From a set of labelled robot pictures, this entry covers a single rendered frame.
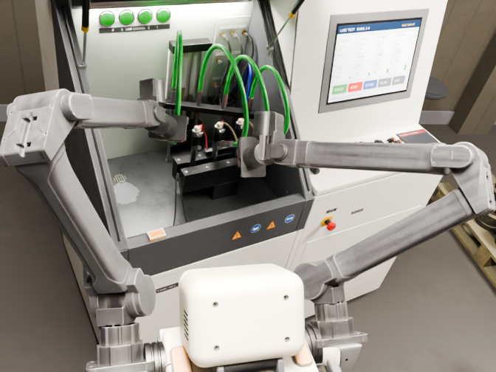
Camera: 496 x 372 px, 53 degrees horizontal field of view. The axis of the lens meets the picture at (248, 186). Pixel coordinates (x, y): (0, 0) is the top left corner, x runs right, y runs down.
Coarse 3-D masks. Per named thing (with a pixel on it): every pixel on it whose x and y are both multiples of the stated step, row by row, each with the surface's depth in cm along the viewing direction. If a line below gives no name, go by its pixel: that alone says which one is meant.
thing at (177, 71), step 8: (176, 32) 146; (176, 40) 151; (176, 48) 155; (176, 56) 158; (176, 64) 161; (176, 72) 163; (176, 80) 131; (176, 88) 130; (176, 96) 130; (176, 104) 131; (176, 112) 131
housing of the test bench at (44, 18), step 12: (36, 0) 163; (48, 0) 144; (36, 12) 168; (48, 12) 148; (48, 24) 153; (48, 36) 158; (48, 48) 162; (48, 60) 168; (48, 72) 174; (48, 84) 179; (72, 252) 223; (72, 264) 233
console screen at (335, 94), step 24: (336, 24) 166; (360, 24) 171; (384, 24) 177; (408, 24) 183; (336, 48) 171; (360, 48) 176; (384, 48) 182; (408, 48) 188; (336, 72) 176; (360, 72) 182; (384, 72) 188; (408, 72) 194; (336, 96) 181; (360, 96) 187; (384, 96) 194; (408, 96) 201
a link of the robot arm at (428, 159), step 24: (288, 144) 109; (312, 144) 107; (336, 144) 104; (360, 144) 101; (384, 144) 98; (408, 144) 95; (432, 144) 92; (336, 168) 106; (360, 168) 101; (384, 168) 98; (408, 168) 94; (432, 168) 91
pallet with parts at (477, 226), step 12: (492, 180) 307; (444, 192) 320; (480, 216) 299; (492, 216) 295; (456, 228) 314; (480, 228) 299; (492, 228) 297; (468, 240) 307; (480, 240) 292; (492, 240) 293; (480, 252) 292; (492, 252) 285; (480, 264) 293; (492, 264) 293; (492, 276) 287
